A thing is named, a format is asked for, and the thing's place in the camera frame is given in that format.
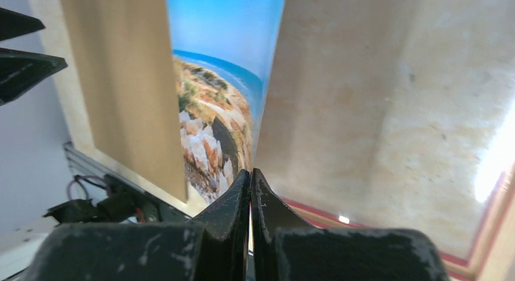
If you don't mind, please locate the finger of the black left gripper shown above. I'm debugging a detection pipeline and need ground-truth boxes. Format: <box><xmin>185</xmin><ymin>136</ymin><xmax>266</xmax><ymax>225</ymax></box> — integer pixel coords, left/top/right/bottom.
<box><xmin>1</xmin><ymin>8</ymin><xmax>46</xmax><ymax>41</ymax></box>
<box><xmin>1</xmin><ymin>48</ymin><xmax>67</xmax><ymax>106</ymax></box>

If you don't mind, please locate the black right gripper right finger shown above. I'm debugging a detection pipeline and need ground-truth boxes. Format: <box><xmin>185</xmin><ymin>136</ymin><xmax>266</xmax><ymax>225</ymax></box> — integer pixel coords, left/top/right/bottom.
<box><xmin>250</xmin><ymin>169</ymin><xmax>449</xmax><ymax>280</ymax></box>

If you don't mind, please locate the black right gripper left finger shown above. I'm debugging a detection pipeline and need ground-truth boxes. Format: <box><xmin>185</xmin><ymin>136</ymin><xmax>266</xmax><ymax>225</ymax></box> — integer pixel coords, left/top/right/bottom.
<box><xmin>22</xmin><ymin>170</ymin><xmax>251</xmax><ymax>281</ymax></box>

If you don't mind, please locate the pink wooden picture frame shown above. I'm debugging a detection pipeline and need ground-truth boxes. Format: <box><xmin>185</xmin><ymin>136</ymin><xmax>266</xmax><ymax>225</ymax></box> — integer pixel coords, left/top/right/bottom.
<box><xmin>285</xmin><ymin>162</ymin><xmax>514</xmax><ymax>280</ymax></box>

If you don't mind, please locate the landscape beach photo print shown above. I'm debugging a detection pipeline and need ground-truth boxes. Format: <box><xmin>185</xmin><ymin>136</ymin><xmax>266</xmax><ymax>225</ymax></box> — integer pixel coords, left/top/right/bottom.
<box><xmin>166</xmin><ymin>0</ymin><xmax>285</xmax><ymax>203</ymax></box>

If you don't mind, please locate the aluminium front rail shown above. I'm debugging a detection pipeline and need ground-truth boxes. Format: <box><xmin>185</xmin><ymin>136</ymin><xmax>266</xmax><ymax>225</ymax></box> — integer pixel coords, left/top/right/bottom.
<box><xmin>62</xmin><ymin>142</ymin><xmax>194</xmax><ymax>222</ymax></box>

